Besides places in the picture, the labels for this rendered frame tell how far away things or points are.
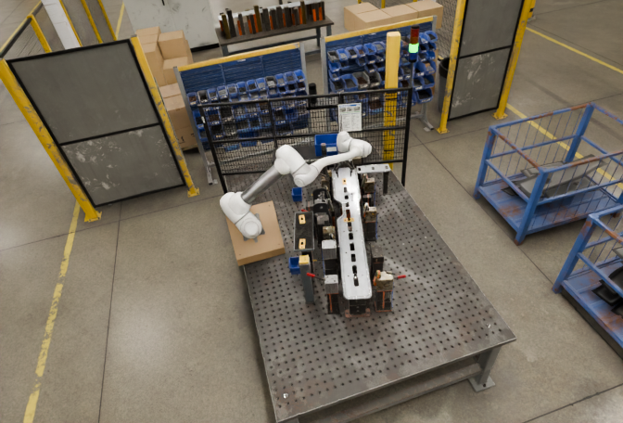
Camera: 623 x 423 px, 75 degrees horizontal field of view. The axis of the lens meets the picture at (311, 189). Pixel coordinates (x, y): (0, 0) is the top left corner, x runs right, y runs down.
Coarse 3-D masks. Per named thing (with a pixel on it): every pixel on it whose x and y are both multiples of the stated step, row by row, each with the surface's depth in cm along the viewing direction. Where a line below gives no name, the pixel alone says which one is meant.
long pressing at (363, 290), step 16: (336, 176) 355; (352, 176) 353; (336, 192) 340; (352, 192) 338; (352, 208) 324; (352, 224) 310; (352, 240) 298; (352, 272) 276; (368, 272) 276; (352, 288) 266; (368, 288) 265
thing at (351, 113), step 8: (344, 104) 362; (352, 104) 362; (360, 104) 362; (344, 112) 367; (352, 112) 367; (360, 112) 367; (344, 120) 372; (352, 120) 372; (360, 120) 372; (344, 128) 378; (352, 128) 378; (360, 128) 378
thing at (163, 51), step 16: (144, 32) 679; (160, 32) 701; (176, 32) 665; (144, 48) 623; (160, 48) 649; (176, 48) 654; (160, 64) 636; (176, 64) 642; (160, 80) 641; (176, 80) 647
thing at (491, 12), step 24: (480, 0) 462; (504, 0) 472; (528, 0) 479; (456, 24) 471; (480, 24) 482; (504, 24) 492; (456, 48) 489; (480, 48) 504; (504, 48) 514; (456, 72) 514; (480, 72) 529; (504, 72) 538; (456, 96) 540; (480, 96) 554; (504, 96) 561
